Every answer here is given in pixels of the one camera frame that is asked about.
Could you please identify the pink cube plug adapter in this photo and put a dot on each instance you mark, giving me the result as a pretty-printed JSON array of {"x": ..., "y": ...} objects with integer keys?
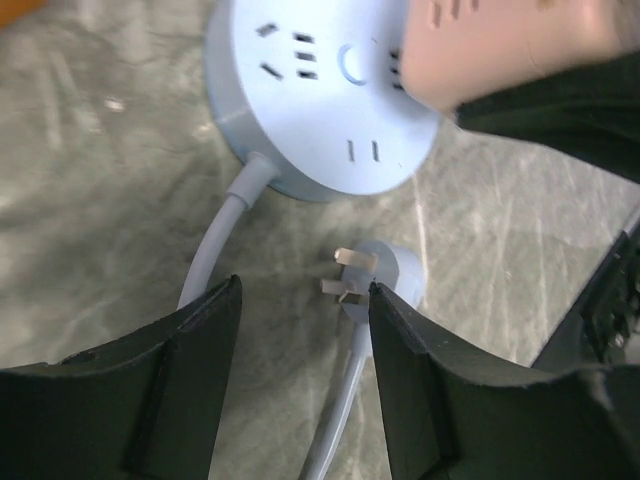
[{"x": 459, "y": 51}]

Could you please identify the round blue power socket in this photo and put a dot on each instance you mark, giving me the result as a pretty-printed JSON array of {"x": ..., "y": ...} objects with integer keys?
[{"x": 314, "y": 86}]

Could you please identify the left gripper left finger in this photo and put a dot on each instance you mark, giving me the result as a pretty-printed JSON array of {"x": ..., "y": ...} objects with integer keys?
[{"x": 144, "y": 406}]

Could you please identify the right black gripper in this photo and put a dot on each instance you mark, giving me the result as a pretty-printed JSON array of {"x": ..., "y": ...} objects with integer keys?
[{"x": 600, "y": 325}]

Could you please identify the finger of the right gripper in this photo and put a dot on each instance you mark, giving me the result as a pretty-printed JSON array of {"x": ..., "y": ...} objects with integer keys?
[{"x": 590, "y": 113}]

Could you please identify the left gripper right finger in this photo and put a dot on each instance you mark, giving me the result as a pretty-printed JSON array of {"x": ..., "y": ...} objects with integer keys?
[{"x": 454, "y": 411}]

